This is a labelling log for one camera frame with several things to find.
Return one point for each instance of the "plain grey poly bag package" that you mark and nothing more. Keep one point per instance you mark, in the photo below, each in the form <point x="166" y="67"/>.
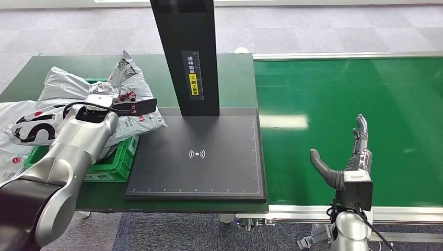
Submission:
<point x="65" y="86"/>

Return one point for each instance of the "white package with black curves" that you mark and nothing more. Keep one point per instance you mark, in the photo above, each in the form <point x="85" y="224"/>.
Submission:
<point x="34" y="130"/>

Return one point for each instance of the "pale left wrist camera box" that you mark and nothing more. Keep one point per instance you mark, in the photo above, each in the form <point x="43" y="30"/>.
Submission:
<point x="99" y="100"/>

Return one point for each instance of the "green conveyor belt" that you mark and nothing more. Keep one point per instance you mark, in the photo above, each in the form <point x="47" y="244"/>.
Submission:
<point x="346" y="97"/>

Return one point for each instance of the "green plastic crate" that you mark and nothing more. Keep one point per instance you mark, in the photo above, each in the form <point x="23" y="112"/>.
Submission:
<point x="114" y="166"/>

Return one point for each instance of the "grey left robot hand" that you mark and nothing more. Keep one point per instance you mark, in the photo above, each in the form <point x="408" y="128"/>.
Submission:
<point x="104" y="88"/>

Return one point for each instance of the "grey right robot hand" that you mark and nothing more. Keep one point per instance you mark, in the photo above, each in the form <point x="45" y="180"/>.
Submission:
<point x="360" y="159"/>

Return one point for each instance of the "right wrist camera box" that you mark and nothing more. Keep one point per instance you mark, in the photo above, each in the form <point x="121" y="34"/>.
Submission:
<point x="358" y="194"/>

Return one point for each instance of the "black and yellow ruler label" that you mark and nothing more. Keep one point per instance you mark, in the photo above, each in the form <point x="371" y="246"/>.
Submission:
<point x="193" y="76"/>

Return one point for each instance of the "grey package with QR labels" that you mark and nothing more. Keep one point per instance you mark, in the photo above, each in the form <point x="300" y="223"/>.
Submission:
<point x="133" y="76"/>

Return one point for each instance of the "dark green table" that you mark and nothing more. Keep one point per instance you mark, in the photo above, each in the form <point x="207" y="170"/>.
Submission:
<point x="235" y="79"/>

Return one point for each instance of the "black inbound scanning machine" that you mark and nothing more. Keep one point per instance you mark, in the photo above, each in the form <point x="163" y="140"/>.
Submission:
<point x="166" y="166"/>

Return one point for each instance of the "black flat wrist bracket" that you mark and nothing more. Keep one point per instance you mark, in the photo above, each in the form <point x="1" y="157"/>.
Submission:
<point x="138" y="106"/>

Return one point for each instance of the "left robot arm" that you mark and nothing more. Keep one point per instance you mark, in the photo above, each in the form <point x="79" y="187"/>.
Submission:
<point x="69" y="149"/>

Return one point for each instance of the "white package with red circle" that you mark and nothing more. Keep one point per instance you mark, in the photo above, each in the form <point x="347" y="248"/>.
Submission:
<point x="10" y="166"/>

